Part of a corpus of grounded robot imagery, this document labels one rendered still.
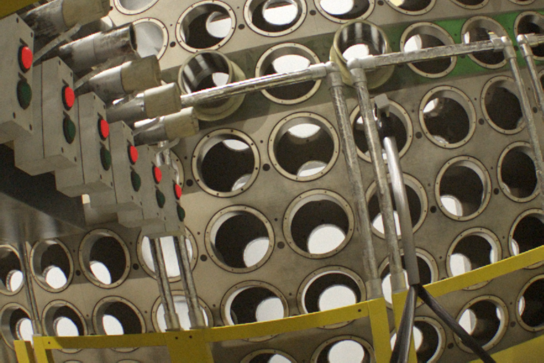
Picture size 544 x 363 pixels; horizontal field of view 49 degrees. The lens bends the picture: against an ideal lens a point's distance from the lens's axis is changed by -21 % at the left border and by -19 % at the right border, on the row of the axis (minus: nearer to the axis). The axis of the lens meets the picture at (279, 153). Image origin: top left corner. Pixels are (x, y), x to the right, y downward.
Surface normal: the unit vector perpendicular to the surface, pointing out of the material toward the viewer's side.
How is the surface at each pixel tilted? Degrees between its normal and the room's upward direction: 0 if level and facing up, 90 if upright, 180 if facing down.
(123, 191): 90
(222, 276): 90
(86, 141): 90
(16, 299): 90
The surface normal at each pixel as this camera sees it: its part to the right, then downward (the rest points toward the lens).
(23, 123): 0.98, -0.20
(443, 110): -0.11, -0.24
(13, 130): 0.18, 0.95
